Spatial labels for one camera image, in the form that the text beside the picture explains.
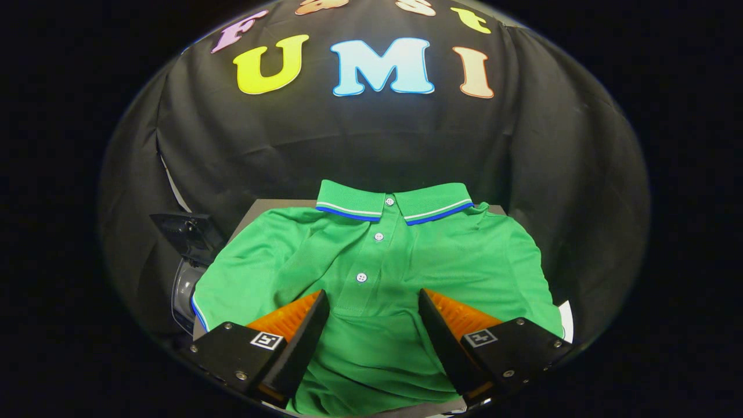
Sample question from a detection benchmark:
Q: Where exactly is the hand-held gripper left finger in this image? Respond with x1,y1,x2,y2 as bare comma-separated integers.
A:
189,290,330,407

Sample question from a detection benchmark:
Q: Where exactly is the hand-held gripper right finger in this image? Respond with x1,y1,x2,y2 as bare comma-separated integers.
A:
419,289,572,407

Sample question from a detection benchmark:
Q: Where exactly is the green polo shirt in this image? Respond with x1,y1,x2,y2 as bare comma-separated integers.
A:
190,179,564,416

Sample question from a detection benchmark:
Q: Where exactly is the dark washing machine lid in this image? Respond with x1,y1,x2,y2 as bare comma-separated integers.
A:
150,212,225,266

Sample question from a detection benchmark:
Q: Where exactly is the beige cabinet with dark top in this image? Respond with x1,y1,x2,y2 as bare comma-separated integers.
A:
194,199,508,417

